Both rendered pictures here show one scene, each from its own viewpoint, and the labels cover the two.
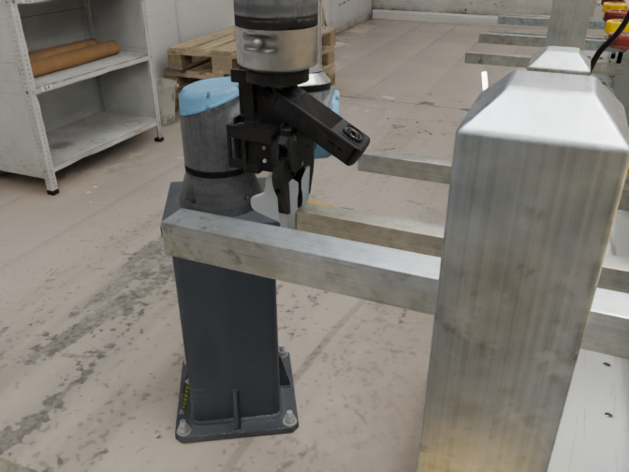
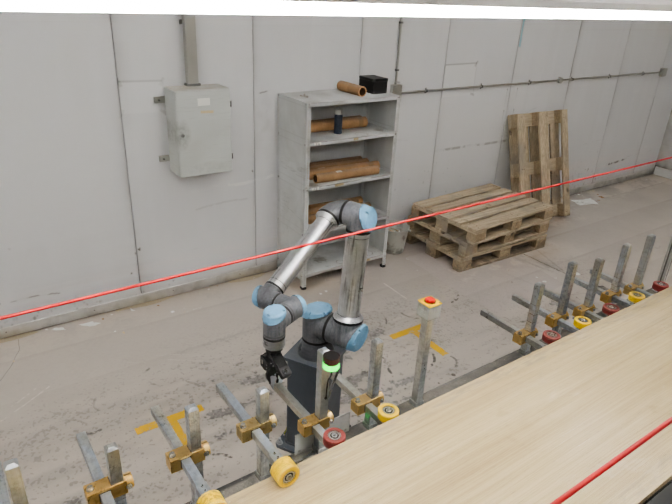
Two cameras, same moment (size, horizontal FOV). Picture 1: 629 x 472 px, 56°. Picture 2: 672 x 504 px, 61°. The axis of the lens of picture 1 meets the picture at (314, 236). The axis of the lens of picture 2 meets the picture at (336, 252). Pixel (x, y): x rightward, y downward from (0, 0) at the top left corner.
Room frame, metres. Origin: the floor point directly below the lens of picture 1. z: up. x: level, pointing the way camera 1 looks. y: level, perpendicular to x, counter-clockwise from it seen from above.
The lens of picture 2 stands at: (-0.85, -1.15, 2.36)
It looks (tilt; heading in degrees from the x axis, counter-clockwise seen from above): 25 degrees down; 31
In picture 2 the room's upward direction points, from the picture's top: 3 degrees clockwise
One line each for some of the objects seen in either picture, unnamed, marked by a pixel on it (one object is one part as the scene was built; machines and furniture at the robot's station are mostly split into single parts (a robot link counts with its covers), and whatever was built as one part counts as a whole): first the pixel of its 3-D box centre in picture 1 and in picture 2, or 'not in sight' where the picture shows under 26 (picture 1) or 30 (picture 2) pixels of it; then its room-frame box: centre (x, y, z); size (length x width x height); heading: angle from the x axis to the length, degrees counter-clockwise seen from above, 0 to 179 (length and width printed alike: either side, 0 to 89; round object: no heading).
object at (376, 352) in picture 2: not in sight; (373, 389); (0.83, -0.34, 0.89); 0.03 x 0.03 x 0.48; 68
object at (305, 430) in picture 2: not in sight; (316, 422); (0.57, -0.24, 0.85); 0.13 x 0.06 x 0.05; 158
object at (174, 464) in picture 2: not in sight; (188, 455); (0.11, -0.04, 0.95); 0.13 x 0.06 x 0.05; 158
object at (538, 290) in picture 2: not in sight; (530, 325); (1.75, -0.72, 0.87); 0.03 x 0.03 x 0.48; 68
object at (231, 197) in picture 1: (220, 180); (316, 343); (1.25, 0.22, 0.65); 0.19 x 0.19 x 0.10
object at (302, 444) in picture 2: not in sight; (322, 432); (0.63, -0.23, 0.75); 0.26 x 0.01 x 0.10; 158
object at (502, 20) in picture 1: (555, 22); (600, 292); (2.43, -0.94, 0.82); 0.43 x 0.03 x 0.04; 68
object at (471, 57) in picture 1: (541, 63); (514, 331); (1.73, -0.66, 0.81); 0.43 x 0.03 x 0.04; 68
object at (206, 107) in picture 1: (219, 122); (318, 321); (1.25, 0.21, 0.79); 0.17 x 0.15 x 0.18; 90
